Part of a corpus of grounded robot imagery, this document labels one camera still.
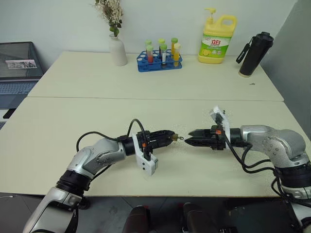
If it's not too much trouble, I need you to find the green cap tube, black label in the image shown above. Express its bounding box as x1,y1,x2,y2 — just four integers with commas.
160,44,169,68

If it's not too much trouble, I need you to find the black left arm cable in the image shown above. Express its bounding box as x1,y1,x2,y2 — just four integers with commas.
76,118,149,161

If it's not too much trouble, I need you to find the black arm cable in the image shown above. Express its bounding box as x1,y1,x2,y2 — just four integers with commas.
76,118,149,161
224,134,276,174

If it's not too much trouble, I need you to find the dried flower sprig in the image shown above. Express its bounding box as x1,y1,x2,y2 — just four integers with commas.
94,0,124,38

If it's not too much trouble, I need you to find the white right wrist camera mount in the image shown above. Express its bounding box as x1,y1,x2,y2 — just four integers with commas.
208,105,231,144

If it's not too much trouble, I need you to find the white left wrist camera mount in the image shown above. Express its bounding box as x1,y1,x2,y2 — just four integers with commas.
132,134,159,176

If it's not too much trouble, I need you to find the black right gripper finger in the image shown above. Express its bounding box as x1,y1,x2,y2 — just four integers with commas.
184,137,213,147
188,129,212,138

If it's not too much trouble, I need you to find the yellow dish soap bottle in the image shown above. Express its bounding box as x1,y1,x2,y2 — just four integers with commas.
197,7,238,65

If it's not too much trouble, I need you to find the grey laptop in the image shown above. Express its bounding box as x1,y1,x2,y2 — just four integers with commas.
0,41,45,110

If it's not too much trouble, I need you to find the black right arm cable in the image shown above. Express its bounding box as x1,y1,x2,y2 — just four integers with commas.
224,134,276,174

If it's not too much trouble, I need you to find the dark rounded shape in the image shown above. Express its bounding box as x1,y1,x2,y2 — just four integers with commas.
122,204,152,233
180,202,221,233

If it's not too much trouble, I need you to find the blue test tube rack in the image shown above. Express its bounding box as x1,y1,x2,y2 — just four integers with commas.
136,50,183,73

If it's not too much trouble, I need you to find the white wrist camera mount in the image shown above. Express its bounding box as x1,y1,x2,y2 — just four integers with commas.
208,105,231,144
132,134,159,176

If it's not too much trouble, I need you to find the white ceramic vase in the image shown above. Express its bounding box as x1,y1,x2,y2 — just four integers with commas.
108,33,129,67

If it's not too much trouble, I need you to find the black bottle strap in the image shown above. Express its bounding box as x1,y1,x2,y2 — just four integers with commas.
236,43,251,65

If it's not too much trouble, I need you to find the black drinking bottle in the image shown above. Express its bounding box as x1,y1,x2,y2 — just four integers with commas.
238,31,275,79

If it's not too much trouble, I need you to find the black phone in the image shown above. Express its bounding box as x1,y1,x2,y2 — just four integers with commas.
2,108,16,120

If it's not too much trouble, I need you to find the green cap tube, red liquid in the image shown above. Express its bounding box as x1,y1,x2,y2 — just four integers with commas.
146,45,155,65

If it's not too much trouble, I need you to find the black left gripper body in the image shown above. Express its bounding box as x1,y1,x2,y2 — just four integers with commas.
137,131,159,154

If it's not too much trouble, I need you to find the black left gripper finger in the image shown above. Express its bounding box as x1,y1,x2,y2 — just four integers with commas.
151,130,175,141
151,138,174,150

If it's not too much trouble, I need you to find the yellow cap tube, orange liquid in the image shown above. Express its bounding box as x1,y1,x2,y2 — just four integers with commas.
173,43,182,67

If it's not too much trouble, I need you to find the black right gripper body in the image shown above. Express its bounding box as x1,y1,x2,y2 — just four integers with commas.
210,124,228,151

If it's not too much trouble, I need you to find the green cap tube, dark liquid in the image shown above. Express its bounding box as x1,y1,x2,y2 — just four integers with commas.
157,38,166,57

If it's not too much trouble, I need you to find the green cap tube, orange liquid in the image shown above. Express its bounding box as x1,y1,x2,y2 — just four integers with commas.
171,37,179,57

